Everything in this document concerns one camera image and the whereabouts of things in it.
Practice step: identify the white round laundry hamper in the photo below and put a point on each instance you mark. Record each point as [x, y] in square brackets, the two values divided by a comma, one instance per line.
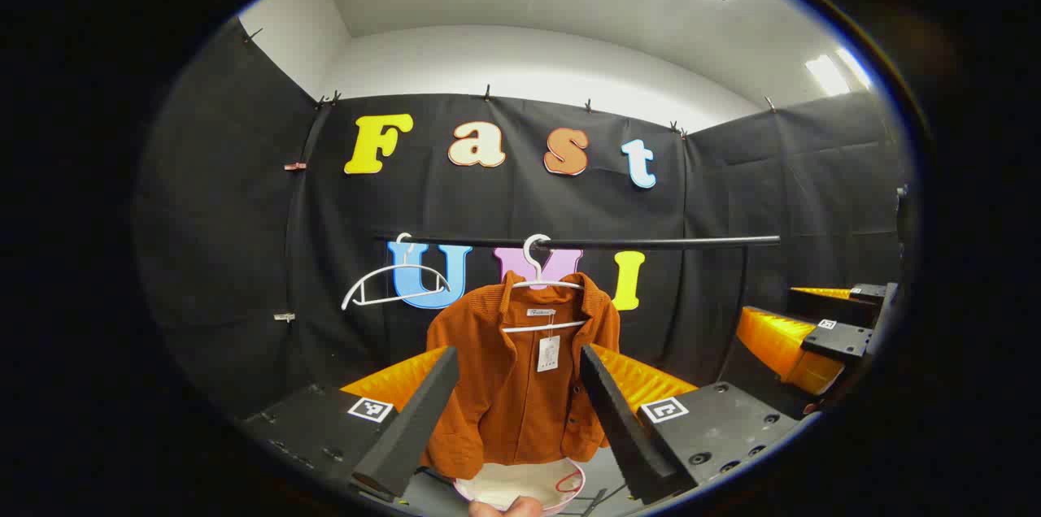
[512, 488]

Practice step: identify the grey metal floor bar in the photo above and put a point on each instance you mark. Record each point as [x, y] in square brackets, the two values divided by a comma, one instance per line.
[602, 501]

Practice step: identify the white plastic clothes hanger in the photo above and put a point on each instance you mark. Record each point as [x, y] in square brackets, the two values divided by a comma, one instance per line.
[398, 297]
[537, 273]

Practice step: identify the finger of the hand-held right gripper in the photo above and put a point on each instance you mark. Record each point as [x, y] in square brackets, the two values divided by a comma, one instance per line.
[870, 292]
[838, 341]

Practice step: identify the small ceiling light panel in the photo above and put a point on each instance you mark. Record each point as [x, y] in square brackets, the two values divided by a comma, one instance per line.
[834, 71]

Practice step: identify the silver cloth clip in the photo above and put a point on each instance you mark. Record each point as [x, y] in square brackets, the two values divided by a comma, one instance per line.
[284, 316]

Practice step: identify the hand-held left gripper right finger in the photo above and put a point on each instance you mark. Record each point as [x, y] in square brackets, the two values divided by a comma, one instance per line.
[622, 427]

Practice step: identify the black clothes rack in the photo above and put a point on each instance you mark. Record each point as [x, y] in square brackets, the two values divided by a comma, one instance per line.
[651, 242]

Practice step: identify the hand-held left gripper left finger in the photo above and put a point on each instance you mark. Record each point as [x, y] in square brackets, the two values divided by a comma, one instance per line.
[415, 419]

